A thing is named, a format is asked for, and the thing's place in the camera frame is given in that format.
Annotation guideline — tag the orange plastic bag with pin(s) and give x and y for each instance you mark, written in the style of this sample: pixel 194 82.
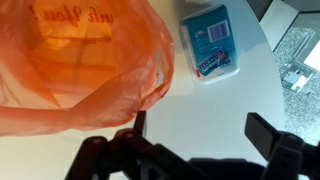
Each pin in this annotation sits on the orange plastic bag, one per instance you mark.
pixel 80 64

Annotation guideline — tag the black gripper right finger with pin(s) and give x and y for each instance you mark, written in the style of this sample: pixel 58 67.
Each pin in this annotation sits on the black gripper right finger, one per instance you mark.
pixel 261 134

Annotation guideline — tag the blue mentos packet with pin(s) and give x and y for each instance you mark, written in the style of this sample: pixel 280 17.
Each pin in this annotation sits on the blue mentos packet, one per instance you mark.
pixel 209 44

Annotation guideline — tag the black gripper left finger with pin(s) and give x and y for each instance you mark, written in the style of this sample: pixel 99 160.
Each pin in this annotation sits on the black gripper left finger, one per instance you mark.
pixel 140 125

